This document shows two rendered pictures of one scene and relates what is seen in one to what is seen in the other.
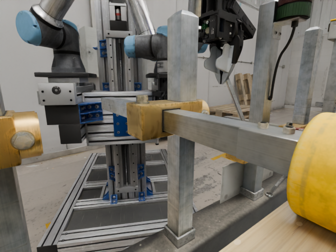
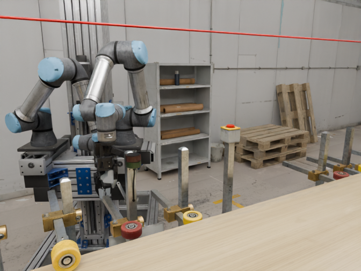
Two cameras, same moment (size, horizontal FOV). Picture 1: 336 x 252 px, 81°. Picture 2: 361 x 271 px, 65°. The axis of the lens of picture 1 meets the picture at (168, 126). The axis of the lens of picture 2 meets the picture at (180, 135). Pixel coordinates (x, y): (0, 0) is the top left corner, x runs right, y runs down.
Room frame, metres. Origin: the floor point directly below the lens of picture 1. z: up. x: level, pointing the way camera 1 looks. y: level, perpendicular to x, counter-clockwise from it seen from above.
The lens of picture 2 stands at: (-0.59, -0.57, 1.50)
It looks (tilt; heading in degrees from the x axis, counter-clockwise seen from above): 14 degrees down; 7
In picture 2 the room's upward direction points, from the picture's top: straight up
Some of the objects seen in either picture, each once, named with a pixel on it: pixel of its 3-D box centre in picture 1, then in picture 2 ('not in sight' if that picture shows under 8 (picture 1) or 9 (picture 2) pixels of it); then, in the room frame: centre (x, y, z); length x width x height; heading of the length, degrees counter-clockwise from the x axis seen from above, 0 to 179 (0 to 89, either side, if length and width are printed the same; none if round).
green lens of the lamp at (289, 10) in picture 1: (293, 13); (133, 163); (0.44, -0.25, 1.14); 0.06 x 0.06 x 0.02
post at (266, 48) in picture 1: (260, 109); (131, 205); (0.48, -0.23, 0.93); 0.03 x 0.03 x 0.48; 36
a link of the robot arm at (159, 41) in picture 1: (166, 44); (99, 144); (0.72, 0.00, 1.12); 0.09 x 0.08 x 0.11; 74
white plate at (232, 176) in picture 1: (250, 171); (137, 238); (0.51, -0.24, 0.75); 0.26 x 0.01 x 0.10; 126
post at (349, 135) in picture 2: not in sight; (345, 161); (1.35, -1.44, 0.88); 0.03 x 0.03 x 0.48; 36
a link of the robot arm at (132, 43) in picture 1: (142, 47); (86, 142); (0.77, 0.09, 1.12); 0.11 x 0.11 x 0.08; 74
